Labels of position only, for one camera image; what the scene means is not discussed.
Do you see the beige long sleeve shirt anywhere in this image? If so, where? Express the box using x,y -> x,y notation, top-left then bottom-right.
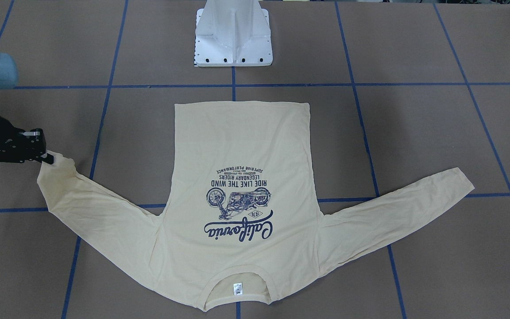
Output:
37,101 -> 474,311

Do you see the white pedestal column base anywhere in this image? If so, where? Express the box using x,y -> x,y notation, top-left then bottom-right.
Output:
194,0 -> 273,67

